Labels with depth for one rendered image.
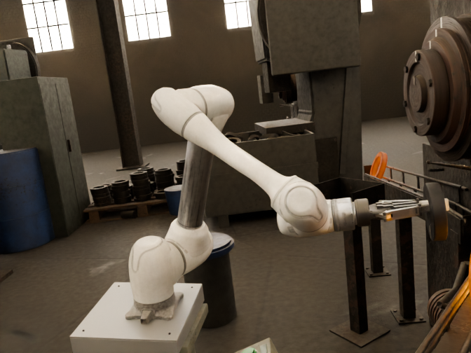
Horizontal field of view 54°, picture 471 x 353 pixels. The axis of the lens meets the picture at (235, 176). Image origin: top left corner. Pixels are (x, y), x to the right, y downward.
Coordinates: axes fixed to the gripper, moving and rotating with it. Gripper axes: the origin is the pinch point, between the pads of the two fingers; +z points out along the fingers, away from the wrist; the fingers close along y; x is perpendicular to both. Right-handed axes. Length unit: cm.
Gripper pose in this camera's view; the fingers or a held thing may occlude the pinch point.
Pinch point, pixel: (434, 205)
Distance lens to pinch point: 131.7
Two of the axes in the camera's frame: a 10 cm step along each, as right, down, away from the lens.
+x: -1.7, -9.7, -1.8
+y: -2.1, 2.2, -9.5
